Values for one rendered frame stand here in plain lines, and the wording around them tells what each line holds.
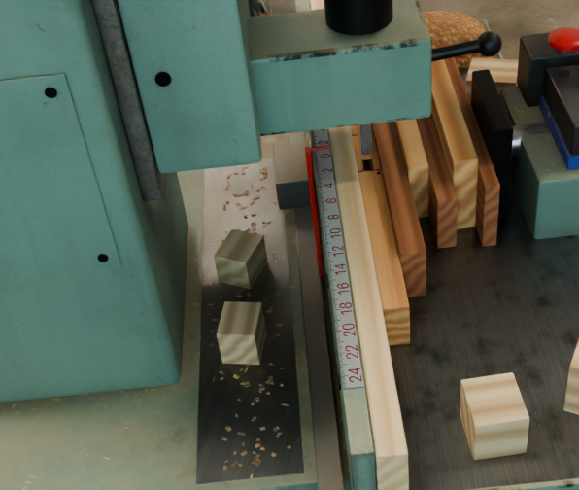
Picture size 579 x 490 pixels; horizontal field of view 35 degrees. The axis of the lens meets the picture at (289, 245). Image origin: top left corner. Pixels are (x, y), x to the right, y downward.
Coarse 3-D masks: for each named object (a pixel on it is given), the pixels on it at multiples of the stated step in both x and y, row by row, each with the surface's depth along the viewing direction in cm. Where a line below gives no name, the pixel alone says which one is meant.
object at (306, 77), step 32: (416, 0) 73; (256, 32) 72; (288, 32) 71; (320, 32) 71; (384, 32) 70; (416, 32) 69; (256, 64) 69; (288, 64) 69; (320, 64) 69; (352, 64) 69; (384, 64) 69; (416, 64) 70; (256, 96) 71; (288, 96) 71; (320, 96) 71; (352, 96) 71; (384, 96) 71; (416, 96) 71; (288, 128) 73; (320, 128) 73
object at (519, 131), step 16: (480, 80) 77; (480, 96) 76; (496, 96) 75; (480, 112) 77; (496, 112) 74; (480, 128) 77; (496, 128) 72; (512, 128) 72; (528, 128) 77; (544, 128) 77; (496, 144) 73; (512, 144) 73; (496, 160) 74; (496, 176) 75
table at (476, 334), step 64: (512, 192) 81; (448, 256) 76; (512, 256) 75; (576, 256) 74; (448, 320) 70; (512, 320) 70; (576, 320) 69; (448, 384) 66; (448, 448) 62; (576, 448) 61
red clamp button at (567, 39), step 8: (552, 32) 76; (560, 32) 76; (568, 32) 76; (576, 32) 76; (552, 40) 75; (560, 40) 75; (568, 40) 75; (576, 40) 75; (560, 48) 75; (568, 48) 75; (576, 48) 75
